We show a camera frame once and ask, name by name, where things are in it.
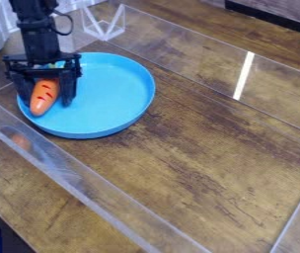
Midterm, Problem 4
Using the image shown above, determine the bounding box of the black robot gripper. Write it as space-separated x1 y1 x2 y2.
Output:
3 0 82 107

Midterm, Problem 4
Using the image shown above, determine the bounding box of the orange toy carrot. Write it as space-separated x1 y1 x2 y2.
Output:
31 78 60 117

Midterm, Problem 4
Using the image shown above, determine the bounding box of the blue round tray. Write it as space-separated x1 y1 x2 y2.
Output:
18 52 155 139

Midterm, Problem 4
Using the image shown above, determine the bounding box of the black bar at back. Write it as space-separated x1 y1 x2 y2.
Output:
226 0 300 33

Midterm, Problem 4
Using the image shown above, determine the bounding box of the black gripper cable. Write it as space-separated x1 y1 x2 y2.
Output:
50 9 76 37

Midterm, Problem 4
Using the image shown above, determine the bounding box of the clear acrylic barrier wall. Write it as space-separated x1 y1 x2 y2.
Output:
0 0 300 253

